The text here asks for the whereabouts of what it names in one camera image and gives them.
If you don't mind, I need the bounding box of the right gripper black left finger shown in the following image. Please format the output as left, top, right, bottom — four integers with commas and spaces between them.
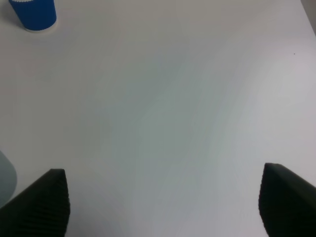
0, 169, 71, 237

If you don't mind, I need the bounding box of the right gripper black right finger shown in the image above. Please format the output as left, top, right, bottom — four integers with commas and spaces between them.
258, 163, 316, 237

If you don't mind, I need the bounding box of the teal green cup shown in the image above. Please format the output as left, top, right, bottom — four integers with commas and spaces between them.
0, 152, 17, 207

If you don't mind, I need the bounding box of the blue white paper cup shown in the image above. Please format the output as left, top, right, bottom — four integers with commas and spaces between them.
9, 0, 57, 32

